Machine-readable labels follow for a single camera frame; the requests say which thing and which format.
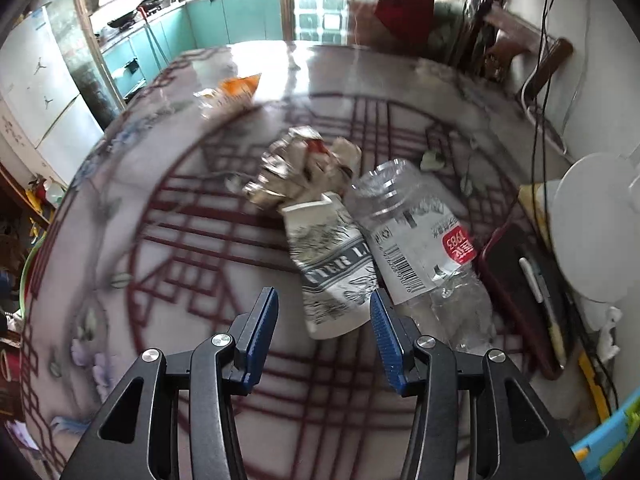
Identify crushed clear plastic bottle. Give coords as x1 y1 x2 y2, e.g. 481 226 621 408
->
344 158 496 356

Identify dark red notebook with pen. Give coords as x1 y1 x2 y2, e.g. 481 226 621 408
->
476 223 575 380

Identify dark wooden chair right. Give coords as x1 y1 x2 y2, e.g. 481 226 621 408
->
449 0 574 102

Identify white refrigerator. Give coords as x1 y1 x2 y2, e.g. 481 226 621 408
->
1 6 103 186

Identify orange snack wrapper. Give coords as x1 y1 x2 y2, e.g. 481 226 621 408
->
194 74 262 114

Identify red mop with dustpan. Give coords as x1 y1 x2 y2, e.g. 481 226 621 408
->
137 6 169 70

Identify teal kitchen cabinets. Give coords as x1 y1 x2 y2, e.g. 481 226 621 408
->
101 0 283 99

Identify black wok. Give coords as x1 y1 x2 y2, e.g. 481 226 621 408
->
107 9 138 29

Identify blue yellow toy board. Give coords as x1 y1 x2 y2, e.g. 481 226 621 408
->
572 389 640 479

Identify flattened printed paper cup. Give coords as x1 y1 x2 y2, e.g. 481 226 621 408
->
282 193 378 340

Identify red green trash bin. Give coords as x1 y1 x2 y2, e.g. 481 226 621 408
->
18 234 46 320

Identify black power adapter cable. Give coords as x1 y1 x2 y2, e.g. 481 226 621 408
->
519 0 569 241

